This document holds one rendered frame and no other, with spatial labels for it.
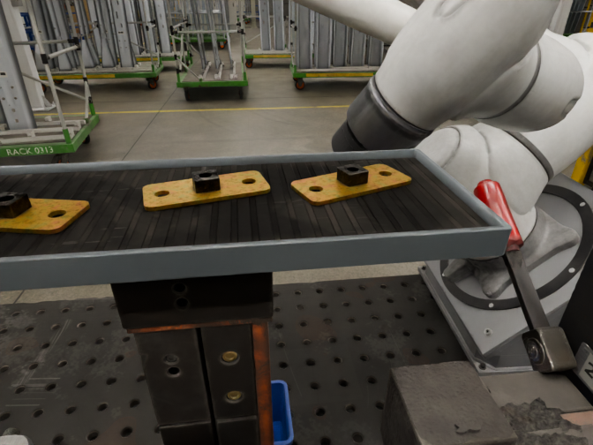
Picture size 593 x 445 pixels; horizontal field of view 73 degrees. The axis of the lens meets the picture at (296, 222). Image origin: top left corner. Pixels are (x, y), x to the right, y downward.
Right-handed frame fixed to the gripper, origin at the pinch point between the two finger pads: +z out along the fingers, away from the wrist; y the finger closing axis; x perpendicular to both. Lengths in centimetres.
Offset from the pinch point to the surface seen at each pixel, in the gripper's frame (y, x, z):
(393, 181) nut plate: -18.2, -5.1, -28.4
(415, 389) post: -29.2, -13.7, -27.2
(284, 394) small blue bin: -14.4, -17.5, 10.0
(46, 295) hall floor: 16, 66, 174
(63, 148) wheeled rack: 110, 185, 238
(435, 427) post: -30.7, -14.9, -28.1
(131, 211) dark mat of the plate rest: -30.9, 4.9, -20.8
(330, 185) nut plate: -21.3, -2.3, -26.4
